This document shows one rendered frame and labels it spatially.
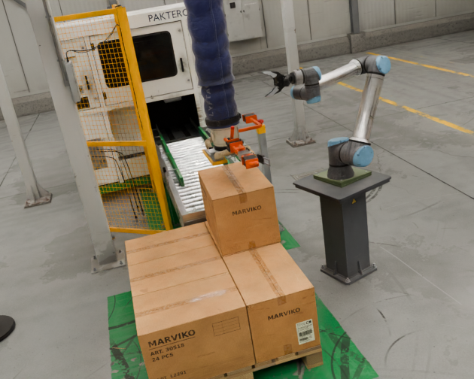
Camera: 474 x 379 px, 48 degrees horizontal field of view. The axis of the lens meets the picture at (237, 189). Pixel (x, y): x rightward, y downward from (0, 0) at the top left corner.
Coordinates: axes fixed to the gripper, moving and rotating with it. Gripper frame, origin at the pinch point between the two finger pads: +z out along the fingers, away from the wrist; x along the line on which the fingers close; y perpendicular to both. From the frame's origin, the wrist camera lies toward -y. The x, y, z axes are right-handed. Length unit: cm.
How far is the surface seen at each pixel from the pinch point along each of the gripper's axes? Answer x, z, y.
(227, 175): -63, 24, 33
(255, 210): -77, 17, -4
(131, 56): 15, 65, 138
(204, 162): -104, 14, 191
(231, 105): -12.6, 17.1, 18.6
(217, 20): 39.5, 18.2, 16.2
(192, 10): 47, 31, 20
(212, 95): -3.8, 27.8, 19.0
